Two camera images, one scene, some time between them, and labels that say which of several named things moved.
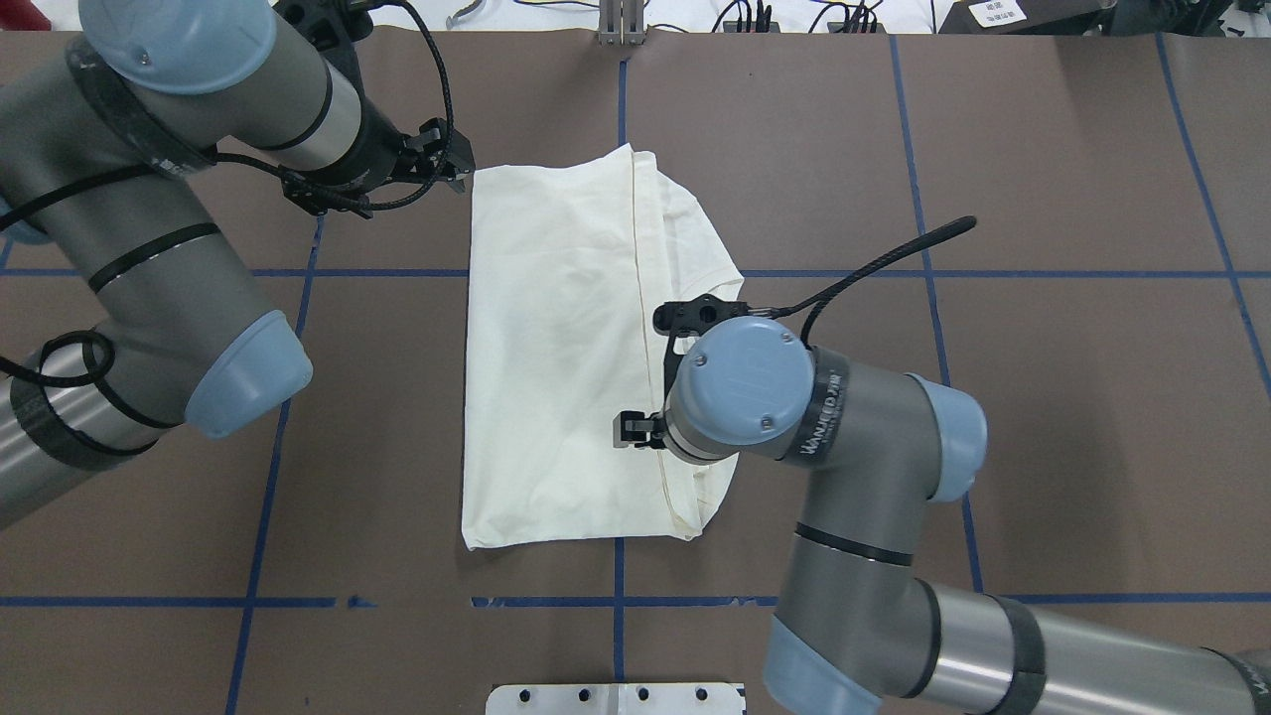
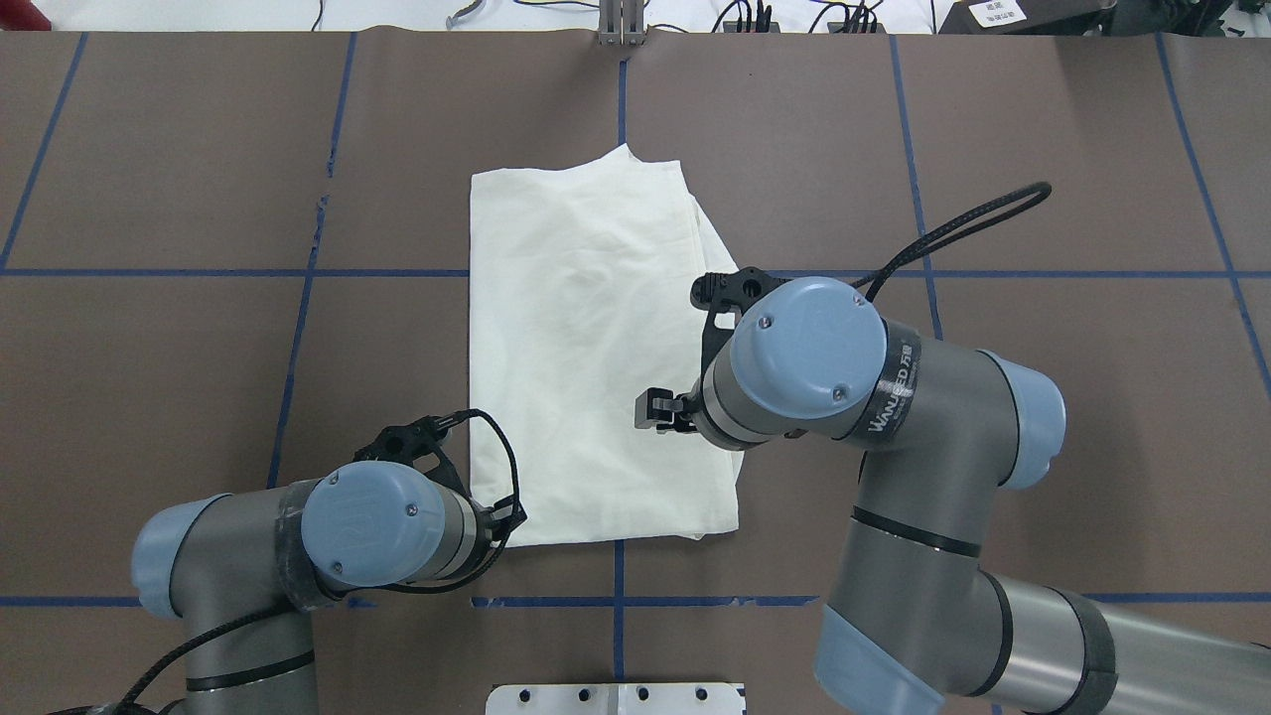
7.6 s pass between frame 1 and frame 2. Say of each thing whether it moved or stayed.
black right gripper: moved
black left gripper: moved
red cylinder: stayed
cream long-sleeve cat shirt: stayed
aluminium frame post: stayed
